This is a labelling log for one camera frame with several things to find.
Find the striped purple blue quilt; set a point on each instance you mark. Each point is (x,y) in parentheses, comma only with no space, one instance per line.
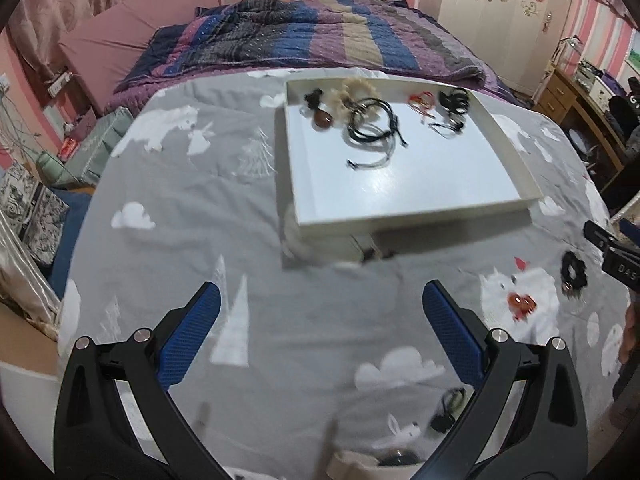
(384,35)

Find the black hair claw clip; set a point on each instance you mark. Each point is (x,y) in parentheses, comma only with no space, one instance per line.
(456,101)

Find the white wardrobe with decals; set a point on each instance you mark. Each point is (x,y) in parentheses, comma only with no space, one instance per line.
(516,38)

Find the white shallow tray box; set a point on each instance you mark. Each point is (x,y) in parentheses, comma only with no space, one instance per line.
(424,174)

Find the cream flower hair scrunchie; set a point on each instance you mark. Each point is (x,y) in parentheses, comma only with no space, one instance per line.
(350,91)

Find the black beaded scrunchie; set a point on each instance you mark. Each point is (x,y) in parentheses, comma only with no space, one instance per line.
(573,274)

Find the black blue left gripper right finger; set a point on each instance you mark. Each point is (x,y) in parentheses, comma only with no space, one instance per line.
(525,418)

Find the white band wristwatch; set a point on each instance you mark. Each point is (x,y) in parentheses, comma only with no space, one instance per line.
(350,465)

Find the pink headboard cushion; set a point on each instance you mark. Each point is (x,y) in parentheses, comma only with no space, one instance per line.
(102,50)

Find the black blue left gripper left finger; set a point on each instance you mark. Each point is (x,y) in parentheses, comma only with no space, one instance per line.
(93,437)

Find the grey cartoon print bedsheet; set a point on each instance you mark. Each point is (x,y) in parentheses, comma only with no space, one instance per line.
(321,346)

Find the person's right hand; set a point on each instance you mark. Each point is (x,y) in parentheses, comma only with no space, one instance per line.
(630,338)

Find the wooden desk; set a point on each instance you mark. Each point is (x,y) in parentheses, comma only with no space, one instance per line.
(566,104)

